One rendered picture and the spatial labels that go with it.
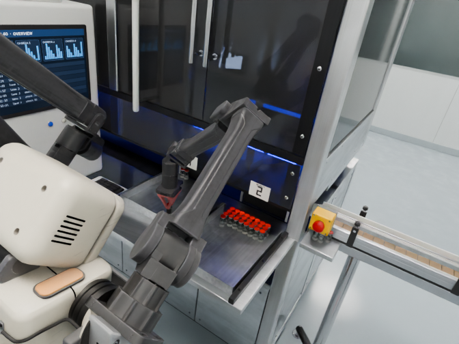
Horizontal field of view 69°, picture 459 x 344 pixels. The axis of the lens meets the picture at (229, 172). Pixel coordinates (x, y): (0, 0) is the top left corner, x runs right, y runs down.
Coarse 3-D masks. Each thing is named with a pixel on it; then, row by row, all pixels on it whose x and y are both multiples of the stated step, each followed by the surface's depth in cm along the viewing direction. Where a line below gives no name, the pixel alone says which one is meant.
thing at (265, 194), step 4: (252, 184) 127; (256, 184) 126; (260, 184) 125; (252, 188) 127; (256, 188) 126; (260, 188) 125; (264, 188) 124; (268, 188) 123; (252, 192) 128; (260, 192) 126; (264, 192) 125; (268, 192) 124; (256, 196) 128; (264, 196) 125; (268, 196) 124; (264, 200) 126
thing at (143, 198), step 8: (160, 176) 148; (144, 184) 141; (152, 184) 146; (184, 184) 150; (192, 184) 150; (128, 192) 134; (136, 192) 138; (144, 192) 140; (152, 192) 140; (184, 192) 144; (128, 200) 129; (136, 200) 134; (144, 200) 135; (152, 200) 136; (160, 200) 136; (176, 200) 138; (136, 208) 128; (144, 208) 125; (152, 208) 131; (160, 208) 131; (176, 208) 133; (152, 216) 124
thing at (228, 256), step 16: (208, 224) 127; (208, 240) 118; (224, 240) 119; (240, 240) 121; (256, 240) 122; (272, 240) 123; (208, 256) 111; (224, 256) 112; (240, 256) 113; (256, 256) 114; (208, 272) 101; (224, 272) 106; (240, 272) 107; (224, 288) 99
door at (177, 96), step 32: (128, 0) 129; (160, 0) 122; (192, 0) 115; (128, 32) 135; (160, 32) 127; (128, 64) 141; (160, 64) 132; (192, 64) 124; (160, 96) 138; (192, 96) 129
